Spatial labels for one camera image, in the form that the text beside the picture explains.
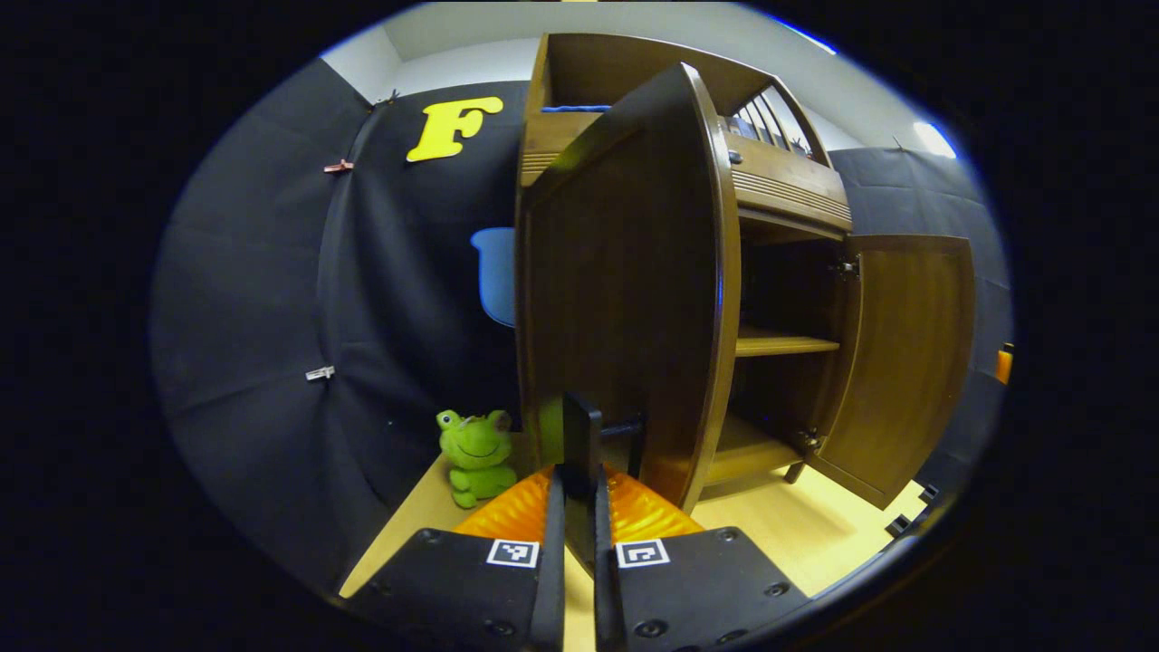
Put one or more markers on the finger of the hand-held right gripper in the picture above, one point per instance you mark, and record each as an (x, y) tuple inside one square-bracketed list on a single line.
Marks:
[(1003, 364)]

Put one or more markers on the wooden shoe cabinet door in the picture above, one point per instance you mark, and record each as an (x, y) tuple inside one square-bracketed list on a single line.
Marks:
[(905, 362), (625, 272)]

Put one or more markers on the metal door hinge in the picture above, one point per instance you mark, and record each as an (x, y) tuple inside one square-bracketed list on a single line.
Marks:
[(810, 439), (846, 267)]

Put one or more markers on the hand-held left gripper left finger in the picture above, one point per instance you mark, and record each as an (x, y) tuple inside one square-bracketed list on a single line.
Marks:
[(550, 589)]

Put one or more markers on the copper clip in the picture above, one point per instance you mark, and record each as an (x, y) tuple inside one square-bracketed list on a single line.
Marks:
[(338, 166)]

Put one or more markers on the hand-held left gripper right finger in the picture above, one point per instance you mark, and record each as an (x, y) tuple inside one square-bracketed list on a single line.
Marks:
[(605, 598)]

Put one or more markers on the green frog plush toy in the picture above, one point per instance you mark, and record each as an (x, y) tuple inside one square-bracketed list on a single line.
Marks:
[(475, 453)]

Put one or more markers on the black backdrop cloth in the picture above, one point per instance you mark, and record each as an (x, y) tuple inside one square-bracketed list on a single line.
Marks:
[(253, 317)]

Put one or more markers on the ceiling light panel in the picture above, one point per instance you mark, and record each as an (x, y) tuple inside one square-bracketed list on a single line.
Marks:
[(934, 139)]

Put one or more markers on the blue towel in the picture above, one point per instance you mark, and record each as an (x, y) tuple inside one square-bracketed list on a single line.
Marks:
[(575, 109)]

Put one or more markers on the silver clip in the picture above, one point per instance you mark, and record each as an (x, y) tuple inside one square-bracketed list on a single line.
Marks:
[(320, 373)]

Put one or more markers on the wooden double-door shoe cabinet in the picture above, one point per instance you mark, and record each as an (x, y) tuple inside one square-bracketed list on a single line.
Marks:
[(616, 68)]

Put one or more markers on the wooden cabinet inner shelf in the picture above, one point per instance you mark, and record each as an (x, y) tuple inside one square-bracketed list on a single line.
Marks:
[(779, 344)]

